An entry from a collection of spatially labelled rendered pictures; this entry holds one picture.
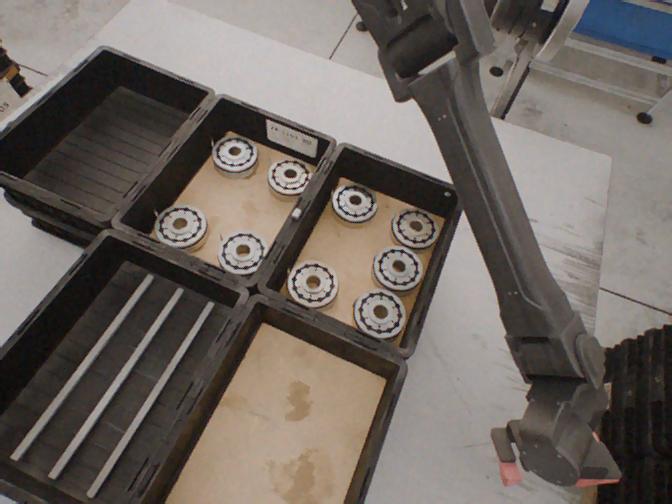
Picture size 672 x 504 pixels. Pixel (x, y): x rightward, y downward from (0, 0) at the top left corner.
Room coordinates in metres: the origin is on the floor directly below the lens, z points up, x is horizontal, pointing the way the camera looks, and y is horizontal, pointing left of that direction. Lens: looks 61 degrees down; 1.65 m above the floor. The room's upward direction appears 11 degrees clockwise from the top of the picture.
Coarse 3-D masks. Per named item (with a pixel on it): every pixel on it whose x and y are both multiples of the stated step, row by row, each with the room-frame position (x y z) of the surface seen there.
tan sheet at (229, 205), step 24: (264, 168) 0.64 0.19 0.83; (312, 168) 0.67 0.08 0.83; (192, 192) 0.53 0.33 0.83; (216, 192) 0.55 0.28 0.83; (240, 192) 0.56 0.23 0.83; (264, 192) 0.57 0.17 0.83; (216, 216) 0.48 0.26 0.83; (240, 216) 0.50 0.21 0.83; (264, 216) 0.51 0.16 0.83; (216, 240) 0.43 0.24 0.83; (264, 240) 0.45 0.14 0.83; (216, 264) 0.37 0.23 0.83
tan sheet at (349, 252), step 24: (384, 216) 0.57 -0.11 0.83; (312, 240) 0.47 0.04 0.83; (336, 240) 0.48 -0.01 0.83; (360, 240) 0.50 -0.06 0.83; (384, 240) 0.51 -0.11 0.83; (336, 264) 0.43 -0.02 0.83; (360, 264) 0.44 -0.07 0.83; (312, 288) 0.36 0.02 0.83; (360, 288) 0.38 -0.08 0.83; (336, 312) 0.32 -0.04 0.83; (408, 312) 0.35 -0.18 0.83
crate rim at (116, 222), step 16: (224, 96) 0.74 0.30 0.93; (208, 112) 0.68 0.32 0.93; (256, 112) 0.71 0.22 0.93; (192, 128) 0.63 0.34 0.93; (304, 128) 0.69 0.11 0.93; (176, 144) 0.58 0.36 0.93; (336, 144) 0.66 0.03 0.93; (144, 192) 0.45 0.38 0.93; (304, 192) 0.52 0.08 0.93; (128, 208) 0.40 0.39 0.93; (112, 224) 0.36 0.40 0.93; (288, 224) 0.44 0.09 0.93; (144, 240) 0.35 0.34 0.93; (192, 256) 0.33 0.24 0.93; (272, 256) 0.36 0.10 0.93; (256, 272) 0.33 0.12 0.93; (256, 288) 0.30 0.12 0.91
